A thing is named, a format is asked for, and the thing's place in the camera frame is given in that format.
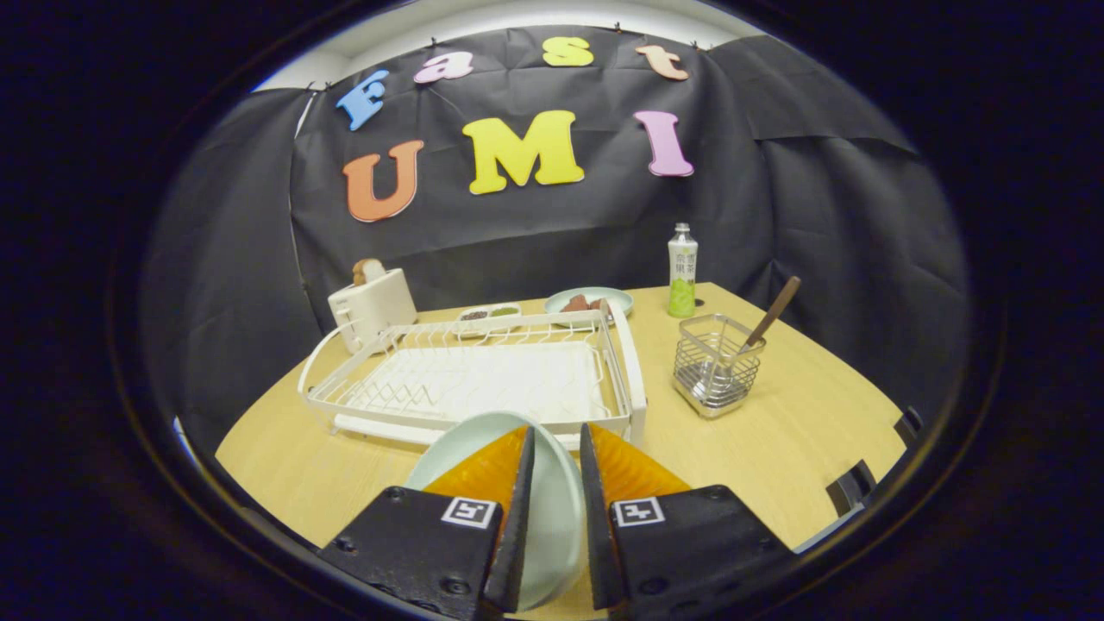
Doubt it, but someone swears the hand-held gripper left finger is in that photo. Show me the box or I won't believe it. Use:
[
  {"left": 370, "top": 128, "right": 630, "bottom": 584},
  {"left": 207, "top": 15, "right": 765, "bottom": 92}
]
[{"left": 317, "top": 424, "right": 537, "bottom": 621}]

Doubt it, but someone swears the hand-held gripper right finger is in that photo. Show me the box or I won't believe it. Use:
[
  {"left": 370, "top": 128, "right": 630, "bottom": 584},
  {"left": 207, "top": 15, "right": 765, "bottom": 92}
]
[{"left": 580, "top": 421, "right": 794, "bottom": 621}]

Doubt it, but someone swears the white wire dish rack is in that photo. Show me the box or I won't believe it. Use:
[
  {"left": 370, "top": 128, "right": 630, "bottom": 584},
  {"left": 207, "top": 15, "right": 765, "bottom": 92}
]
[{"left": 298, "top": 302, "right": 648, "bottom": 449}]

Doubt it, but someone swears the metal wire basket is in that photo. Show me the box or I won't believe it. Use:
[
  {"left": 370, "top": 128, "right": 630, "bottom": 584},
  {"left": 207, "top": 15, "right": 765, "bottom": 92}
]
[{"left": 673, "top": 313, "right": 766, "bottom": 420}]

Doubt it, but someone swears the wooden handled spoon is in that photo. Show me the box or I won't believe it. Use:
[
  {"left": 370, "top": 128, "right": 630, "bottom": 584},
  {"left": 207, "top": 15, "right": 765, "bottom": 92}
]
[{"left": 703, "top": 276, "right": 801, "bottom": 402}]

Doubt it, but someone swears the pale green plate with food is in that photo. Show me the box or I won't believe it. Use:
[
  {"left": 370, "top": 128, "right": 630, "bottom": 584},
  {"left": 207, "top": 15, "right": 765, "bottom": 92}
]
[{"left": 544, "top": 286, "right": 635, "bottom": 329}]

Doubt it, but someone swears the white toaster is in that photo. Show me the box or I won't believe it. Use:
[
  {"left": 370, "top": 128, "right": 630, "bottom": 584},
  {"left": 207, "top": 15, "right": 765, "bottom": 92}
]
[{"left": 328, "top": 267, "right": 418, "bottom": 354}]

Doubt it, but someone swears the green drink bottle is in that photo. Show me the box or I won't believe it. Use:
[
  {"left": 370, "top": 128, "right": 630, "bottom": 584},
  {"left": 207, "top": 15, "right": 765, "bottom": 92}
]
[{"left": 668, "top": 223, "right": 699, "bottom": 319}]

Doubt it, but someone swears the black backdrop cloth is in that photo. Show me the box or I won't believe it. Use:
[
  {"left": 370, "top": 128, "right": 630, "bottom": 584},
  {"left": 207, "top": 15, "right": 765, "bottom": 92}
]
[{"left": 142, "top": 24, "right": 971, "bottom": 458}]

